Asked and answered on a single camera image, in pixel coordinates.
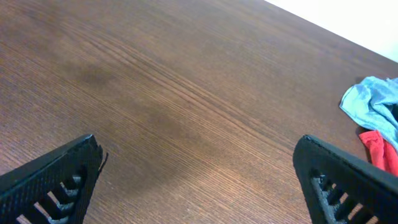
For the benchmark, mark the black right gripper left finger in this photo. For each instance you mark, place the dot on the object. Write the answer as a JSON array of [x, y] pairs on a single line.
[[56, 187]]

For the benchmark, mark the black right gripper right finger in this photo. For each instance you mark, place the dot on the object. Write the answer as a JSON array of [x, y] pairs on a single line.
[[341, 188]]

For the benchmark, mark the red garment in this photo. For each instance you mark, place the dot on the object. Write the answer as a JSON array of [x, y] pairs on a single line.
[[383, 154]]

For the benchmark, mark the light blue grey garment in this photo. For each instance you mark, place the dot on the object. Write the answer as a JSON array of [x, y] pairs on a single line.
[[372, 104]]

